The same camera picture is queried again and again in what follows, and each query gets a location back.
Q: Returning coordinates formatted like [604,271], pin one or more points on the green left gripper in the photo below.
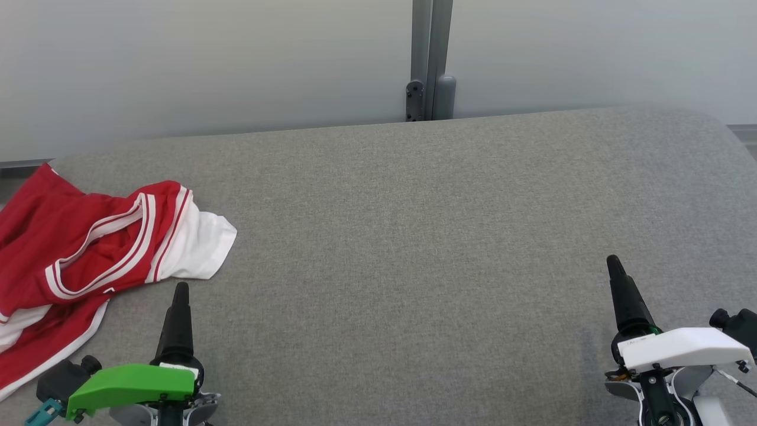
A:
[130,384]

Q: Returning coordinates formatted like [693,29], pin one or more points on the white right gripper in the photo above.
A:
[686,349]

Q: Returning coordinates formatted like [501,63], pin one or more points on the red white-trimmed shorts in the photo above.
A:
[47,343]

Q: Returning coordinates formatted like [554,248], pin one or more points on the red white-sleeved basketball jersey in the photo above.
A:
[118,207]

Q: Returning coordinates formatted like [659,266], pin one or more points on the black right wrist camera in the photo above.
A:
[742,328]

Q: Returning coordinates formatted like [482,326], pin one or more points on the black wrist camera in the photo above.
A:
[742,328]
[59,378]

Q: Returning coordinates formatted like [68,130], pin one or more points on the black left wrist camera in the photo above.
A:
[59,378]

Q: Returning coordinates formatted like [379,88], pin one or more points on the teal left camera connector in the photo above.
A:
[44,412]

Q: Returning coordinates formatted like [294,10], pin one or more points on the grey cylindrical post bumper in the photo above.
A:
[445,97]

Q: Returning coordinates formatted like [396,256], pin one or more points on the dark post hinge bracket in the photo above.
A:
[414,100]

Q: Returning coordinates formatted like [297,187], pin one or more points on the grey metal post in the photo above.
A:
[432,35]

